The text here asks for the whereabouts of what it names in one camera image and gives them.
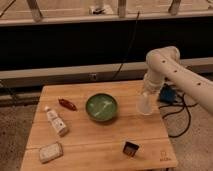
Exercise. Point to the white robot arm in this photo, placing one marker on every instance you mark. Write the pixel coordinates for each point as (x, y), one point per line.
(164, 63)

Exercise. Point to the dark square eraser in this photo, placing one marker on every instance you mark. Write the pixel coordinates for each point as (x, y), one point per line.
(130, 149)

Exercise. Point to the green bowl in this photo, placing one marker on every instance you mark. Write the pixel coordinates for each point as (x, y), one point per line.
(101, 107)

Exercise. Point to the red chili pepper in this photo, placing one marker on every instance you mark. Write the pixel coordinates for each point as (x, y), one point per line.
(67, 104)

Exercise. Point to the wooden table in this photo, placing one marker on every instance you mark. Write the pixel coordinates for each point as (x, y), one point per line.
(92, 146)

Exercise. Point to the blue floor device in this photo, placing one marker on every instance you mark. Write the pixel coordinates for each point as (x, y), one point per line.
(167, 94)

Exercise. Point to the white tube bottle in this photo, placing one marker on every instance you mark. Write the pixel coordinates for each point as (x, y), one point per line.
(56, 121)

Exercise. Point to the small object on ledge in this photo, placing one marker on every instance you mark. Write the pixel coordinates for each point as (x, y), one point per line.
(96, 10)

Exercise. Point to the white rectangular sponge block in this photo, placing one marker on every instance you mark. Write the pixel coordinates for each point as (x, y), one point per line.
(50, 152)

